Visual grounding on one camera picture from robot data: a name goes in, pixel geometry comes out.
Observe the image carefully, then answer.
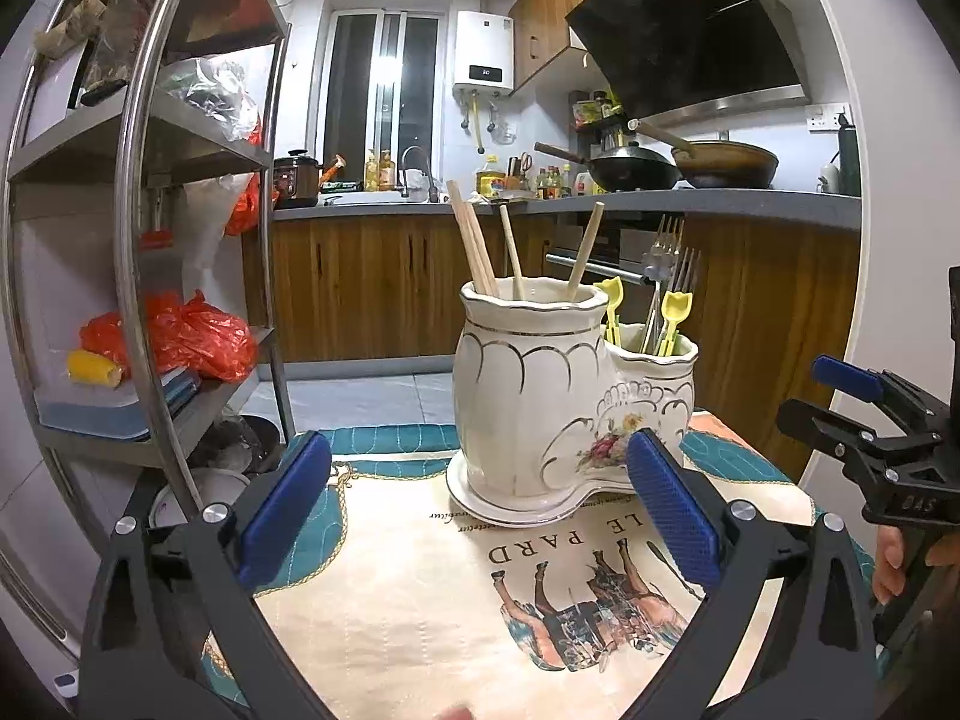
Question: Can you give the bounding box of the kitchen faucet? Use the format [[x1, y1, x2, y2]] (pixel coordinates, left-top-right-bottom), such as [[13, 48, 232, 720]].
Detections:
[[397, 145, 439, 203]]

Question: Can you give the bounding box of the person's right hand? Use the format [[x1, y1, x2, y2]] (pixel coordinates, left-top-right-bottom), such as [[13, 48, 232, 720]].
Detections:
[[872, 525, 960, 605]]

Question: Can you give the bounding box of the printed horse table mat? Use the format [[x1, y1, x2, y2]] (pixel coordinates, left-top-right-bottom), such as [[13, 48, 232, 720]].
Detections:
[[197, 411, 879, 720]]

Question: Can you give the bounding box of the white ceramic utensil holder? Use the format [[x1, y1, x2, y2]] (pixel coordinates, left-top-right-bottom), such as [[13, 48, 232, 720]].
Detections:
[[446, 278, 700, 528]]

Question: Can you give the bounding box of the yellow plastic fork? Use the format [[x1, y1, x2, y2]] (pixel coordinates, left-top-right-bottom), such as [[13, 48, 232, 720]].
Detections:
[[656, 291, 693, 358], [596, 277, 623, 346]]

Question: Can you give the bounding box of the silver metal fork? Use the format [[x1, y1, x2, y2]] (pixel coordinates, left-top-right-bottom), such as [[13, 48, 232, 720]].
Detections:
[[641, 215, 685, 355], [652, 247, 700, 358]]

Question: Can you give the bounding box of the brown frying pan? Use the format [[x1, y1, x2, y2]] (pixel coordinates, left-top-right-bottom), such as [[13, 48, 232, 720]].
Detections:
[[628, 119, 779, 188]]

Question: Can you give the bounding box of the hanging red plastic bag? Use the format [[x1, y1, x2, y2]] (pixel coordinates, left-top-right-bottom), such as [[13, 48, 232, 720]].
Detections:
[[223, 122, 280, 238]]

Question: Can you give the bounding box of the built-in oven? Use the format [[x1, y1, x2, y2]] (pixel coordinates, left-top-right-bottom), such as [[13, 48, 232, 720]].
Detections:
[[544, 213, 656, 286]]

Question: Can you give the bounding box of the wooden chopstick in holder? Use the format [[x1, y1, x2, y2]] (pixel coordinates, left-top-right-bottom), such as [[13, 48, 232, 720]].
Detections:
[[498, 203, 527, 301]]

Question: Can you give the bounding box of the red rice cooker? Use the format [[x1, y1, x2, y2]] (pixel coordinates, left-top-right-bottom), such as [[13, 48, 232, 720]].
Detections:
[[274, 149, 320, 210]]

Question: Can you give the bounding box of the black wok with lid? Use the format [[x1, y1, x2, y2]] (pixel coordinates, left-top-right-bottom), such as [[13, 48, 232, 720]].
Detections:
[[534, 142, 680, 192]]

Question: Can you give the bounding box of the yellow oil bottle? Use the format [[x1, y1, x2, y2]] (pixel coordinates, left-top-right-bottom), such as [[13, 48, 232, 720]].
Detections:
[[475, 153, 506, 200]]

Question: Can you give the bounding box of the clear plastic bag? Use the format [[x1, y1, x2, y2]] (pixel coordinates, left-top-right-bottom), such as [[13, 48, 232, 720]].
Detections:
[[156, 57, 260, 145]]

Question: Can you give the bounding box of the black range hood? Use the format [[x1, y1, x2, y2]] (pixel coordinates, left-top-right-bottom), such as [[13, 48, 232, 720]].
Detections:
[[566, 0, 809, 119]]

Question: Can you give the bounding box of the window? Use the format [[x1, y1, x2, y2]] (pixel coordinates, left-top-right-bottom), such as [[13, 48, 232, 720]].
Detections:
[[317, 8, 446, 192]]

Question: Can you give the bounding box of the metal storage shelf rack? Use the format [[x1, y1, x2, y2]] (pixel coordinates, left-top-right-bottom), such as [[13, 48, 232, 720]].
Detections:
[[0, 0, 298, 533]]

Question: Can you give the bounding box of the white water heater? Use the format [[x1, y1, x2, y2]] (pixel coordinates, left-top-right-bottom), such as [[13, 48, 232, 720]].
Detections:
[[452, 10, 514, 94]]

